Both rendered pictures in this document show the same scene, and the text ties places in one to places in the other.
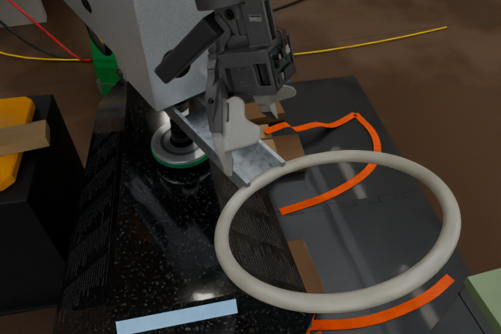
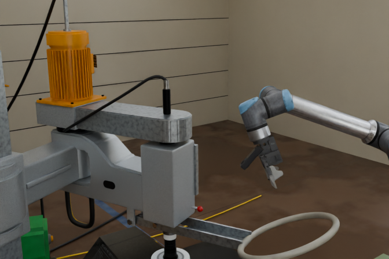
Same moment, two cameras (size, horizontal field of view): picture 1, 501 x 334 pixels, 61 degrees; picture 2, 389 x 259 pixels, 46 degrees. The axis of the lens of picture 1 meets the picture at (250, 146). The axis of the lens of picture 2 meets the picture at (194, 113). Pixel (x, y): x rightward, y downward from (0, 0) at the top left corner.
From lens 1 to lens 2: 1.53 m
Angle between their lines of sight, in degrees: 37
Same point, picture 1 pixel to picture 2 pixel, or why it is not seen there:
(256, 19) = (273, 143)
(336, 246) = not seen: outside the picture
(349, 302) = (316, 241)
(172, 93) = (179, 216)
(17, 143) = not seen: outside the picture
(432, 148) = not seen: outside the picture
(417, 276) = (333, 229)
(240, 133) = (276, 174)
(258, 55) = (276, 151)
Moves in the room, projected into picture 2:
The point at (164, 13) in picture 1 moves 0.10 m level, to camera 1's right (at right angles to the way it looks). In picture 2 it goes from (180, 172) to (198, 169)
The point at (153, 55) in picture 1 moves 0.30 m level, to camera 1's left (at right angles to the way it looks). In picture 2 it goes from (175, 193) to (117, 204)
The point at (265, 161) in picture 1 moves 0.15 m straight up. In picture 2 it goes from (239, 237) to (239, 210)
